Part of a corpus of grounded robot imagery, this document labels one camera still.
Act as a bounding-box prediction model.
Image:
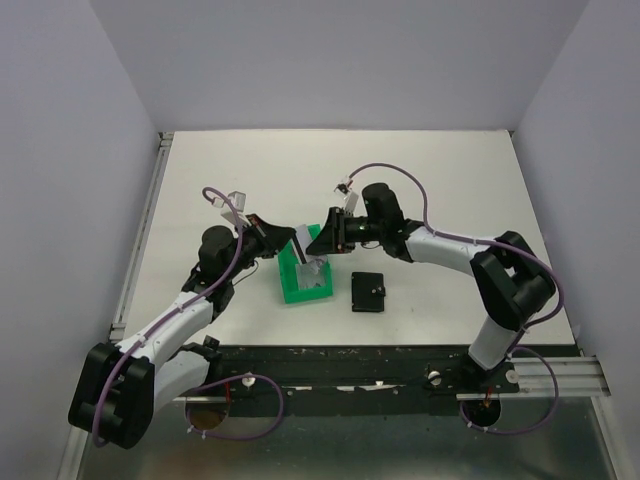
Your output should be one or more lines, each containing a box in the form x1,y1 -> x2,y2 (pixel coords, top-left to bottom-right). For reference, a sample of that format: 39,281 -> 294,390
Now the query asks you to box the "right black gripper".
305,207 -> 384,256

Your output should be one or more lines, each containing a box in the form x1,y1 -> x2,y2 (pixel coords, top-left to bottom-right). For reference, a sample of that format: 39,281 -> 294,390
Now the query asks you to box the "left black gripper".
224,213 -> 296,281

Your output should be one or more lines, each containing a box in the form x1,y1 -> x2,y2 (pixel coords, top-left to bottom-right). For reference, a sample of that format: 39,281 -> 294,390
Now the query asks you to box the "white credit card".
292,224 -> 312,265

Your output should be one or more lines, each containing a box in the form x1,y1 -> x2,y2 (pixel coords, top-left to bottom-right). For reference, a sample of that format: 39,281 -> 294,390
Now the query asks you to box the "green plastic bin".
278,241 -> 333,304

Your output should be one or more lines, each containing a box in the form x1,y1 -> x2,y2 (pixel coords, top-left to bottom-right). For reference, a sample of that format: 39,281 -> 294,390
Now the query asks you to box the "black leather card holder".
351,272 -> 386,313

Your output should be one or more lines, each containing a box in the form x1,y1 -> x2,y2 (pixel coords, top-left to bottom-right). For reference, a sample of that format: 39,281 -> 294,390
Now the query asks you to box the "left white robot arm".
68,214 -> 295,449

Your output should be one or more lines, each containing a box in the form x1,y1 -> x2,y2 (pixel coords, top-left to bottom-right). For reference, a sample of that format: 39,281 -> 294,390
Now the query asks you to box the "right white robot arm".
305,183 -> 558,392

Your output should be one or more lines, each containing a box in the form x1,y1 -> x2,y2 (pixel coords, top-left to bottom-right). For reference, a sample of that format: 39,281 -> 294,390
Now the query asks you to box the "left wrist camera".
212,191 -> 249,228

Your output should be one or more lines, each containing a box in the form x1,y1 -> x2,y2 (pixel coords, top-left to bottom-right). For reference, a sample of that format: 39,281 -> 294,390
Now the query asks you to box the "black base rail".
182,345 -> 520,417

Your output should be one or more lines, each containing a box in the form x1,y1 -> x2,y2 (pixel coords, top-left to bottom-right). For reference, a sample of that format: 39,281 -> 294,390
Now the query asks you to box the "aluminium frame rail left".
108,132 -> 175,343

